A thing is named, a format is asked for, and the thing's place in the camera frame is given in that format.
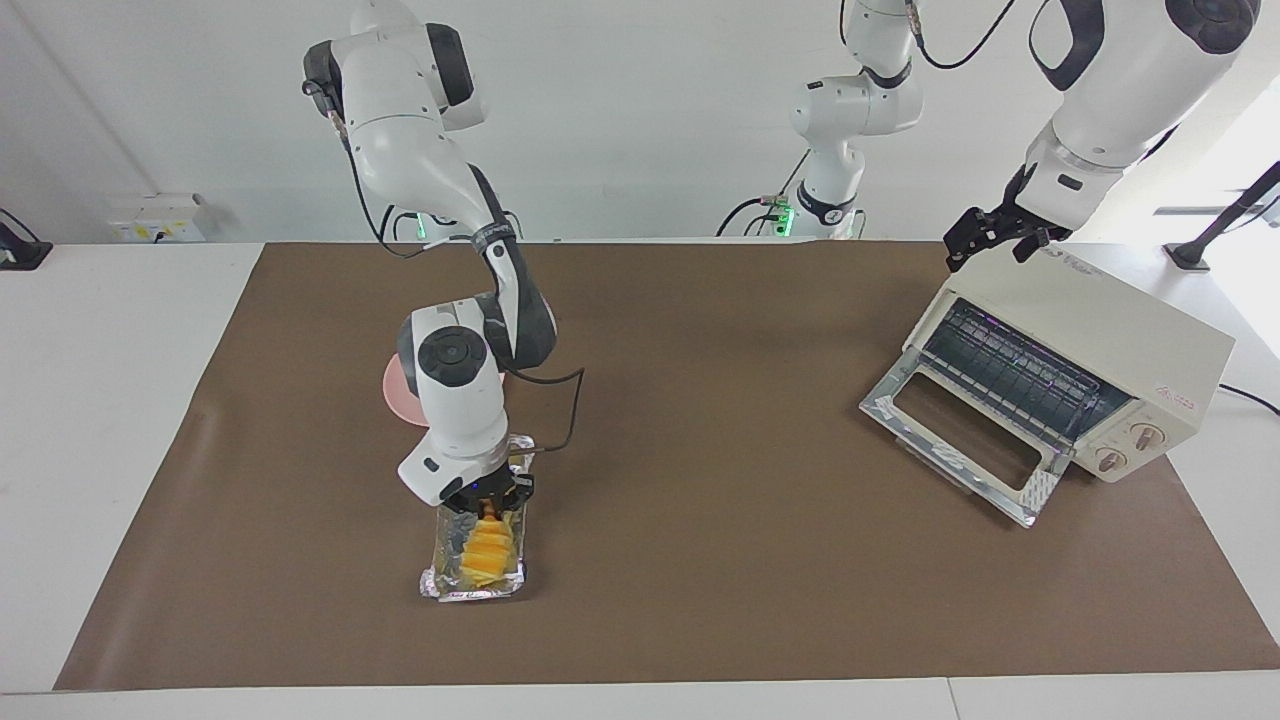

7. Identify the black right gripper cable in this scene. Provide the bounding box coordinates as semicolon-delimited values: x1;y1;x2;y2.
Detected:
503;365;587;457

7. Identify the black left base cable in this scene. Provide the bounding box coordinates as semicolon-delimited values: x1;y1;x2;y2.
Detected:
715;150;813;239

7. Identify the aluminium foil tray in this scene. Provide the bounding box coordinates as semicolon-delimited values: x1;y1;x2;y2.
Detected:
418;432;537;603

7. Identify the black clamp stand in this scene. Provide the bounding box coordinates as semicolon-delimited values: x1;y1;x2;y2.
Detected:
0;208;53;271

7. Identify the black right base cable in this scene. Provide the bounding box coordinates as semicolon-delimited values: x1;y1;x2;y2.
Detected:
378;205;441;246

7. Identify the sliced yellow bread loaf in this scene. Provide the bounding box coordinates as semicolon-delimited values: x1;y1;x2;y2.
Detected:
460;510;523;588

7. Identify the cream toaster oven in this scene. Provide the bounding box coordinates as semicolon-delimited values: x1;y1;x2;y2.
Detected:
903;245;1236;485

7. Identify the metal oven rack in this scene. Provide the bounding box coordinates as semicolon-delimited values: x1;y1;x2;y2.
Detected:
920;298;1136;446

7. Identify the glass oven door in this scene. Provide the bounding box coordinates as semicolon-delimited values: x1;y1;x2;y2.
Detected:
860;350;1076;529

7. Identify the black oven power cable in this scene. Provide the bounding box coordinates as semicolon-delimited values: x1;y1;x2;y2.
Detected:
1218;383;1280;417

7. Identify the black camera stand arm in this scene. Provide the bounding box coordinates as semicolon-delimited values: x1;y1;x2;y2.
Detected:
1165;160;1280;273

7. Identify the brown table mat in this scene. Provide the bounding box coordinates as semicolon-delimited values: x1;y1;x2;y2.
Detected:
55;240;1280;691

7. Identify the pink round plate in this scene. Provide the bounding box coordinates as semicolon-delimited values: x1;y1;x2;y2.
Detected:
383;355;506;427

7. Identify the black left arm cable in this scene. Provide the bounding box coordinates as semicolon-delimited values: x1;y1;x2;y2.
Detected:
905;0;1021;71

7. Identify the white wall socket box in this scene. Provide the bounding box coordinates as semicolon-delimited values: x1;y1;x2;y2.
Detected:
108;195;216;243

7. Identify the black base cable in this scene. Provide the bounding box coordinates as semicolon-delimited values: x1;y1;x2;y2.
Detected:
378;205;441;246
715;150;813;239

